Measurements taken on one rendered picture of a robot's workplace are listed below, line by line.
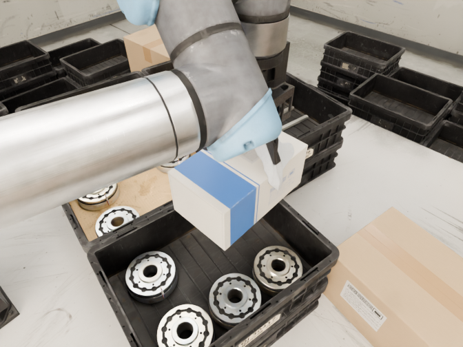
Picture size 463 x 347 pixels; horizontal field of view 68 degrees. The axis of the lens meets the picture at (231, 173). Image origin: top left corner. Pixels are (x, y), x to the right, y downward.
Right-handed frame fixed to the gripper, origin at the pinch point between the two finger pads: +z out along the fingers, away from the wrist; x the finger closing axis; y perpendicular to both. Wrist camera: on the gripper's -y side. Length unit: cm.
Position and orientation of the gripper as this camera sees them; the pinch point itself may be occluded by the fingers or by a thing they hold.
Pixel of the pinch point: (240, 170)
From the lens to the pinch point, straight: 55.9
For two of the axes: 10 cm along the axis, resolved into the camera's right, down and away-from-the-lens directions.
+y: 6.8, -5.1, 5.2
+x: -7.3, -4.8, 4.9
